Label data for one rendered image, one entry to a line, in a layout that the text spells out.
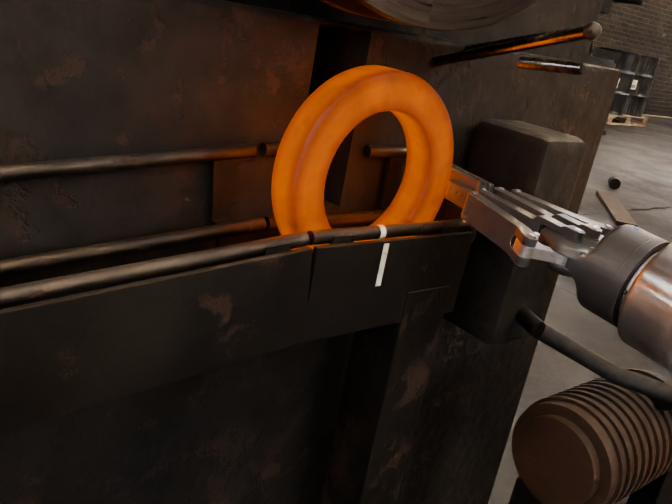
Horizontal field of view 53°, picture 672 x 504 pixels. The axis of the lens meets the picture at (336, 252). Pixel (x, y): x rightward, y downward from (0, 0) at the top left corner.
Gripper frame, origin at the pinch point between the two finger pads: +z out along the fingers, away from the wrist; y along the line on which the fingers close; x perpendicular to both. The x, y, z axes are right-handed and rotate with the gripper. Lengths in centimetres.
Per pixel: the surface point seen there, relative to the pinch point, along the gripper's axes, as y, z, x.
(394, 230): -9.2, -2.1, -3.2
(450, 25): -8.0, -0.7, 14.2
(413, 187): -4.6, 1.2, -0.6
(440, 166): -3.2, 0.1, 1.9
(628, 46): 1109, 610, -14
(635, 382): 20.1, -15.7, -17.0
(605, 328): 171, 53, -79
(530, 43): -1.4, -3.8, 14.2
